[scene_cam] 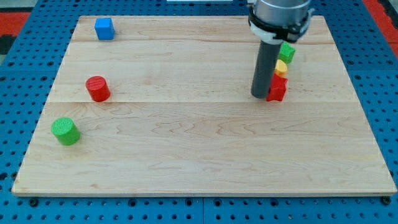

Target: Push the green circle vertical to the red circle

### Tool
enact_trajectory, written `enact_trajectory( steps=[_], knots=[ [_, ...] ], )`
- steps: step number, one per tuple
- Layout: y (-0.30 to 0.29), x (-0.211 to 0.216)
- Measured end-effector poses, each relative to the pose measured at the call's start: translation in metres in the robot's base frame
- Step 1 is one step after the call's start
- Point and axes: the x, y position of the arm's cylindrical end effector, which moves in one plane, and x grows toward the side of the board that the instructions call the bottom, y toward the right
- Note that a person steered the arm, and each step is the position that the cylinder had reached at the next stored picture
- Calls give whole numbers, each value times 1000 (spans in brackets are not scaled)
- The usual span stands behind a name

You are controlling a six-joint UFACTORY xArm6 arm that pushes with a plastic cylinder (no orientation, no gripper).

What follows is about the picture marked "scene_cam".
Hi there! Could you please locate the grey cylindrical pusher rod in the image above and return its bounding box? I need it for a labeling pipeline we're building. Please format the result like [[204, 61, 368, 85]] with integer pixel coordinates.
[[251, 41, 281, 99]]

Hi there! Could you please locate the red star block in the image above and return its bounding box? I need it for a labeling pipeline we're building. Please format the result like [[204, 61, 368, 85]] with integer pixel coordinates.
[[266, 74, 288, 101]]

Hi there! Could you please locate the green star block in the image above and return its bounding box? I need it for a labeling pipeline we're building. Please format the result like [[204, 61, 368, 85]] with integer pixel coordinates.
[[278, 42, 296, 64]]

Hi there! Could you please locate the green cylinder block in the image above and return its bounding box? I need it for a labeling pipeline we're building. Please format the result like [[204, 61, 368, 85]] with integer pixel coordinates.
[[51, 117, 81, 146]]

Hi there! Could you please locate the blue cube block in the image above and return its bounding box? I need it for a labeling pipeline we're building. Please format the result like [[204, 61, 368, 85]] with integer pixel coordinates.
[[95, 17, 115, 40]]

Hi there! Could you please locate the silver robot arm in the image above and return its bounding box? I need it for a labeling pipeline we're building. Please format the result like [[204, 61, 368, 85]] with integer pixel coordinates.
[[248, 0, 314, 45]]

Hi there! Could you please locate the wooden board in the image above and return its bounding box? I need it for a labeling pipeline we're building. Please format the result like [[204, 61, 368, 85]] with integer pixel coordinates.
[[12, 16, 397, 197]]

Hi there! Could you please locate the red cylinder block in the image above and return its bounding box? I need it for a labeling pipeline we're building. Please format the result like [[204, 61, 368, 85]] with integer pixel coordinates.
[[85, 76, 111, 102]]

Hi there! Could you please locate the yellow block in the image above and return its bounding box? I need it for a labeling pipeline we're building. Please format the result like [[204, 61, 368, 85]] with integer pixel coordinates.
[[274, 59, 288, 78]]

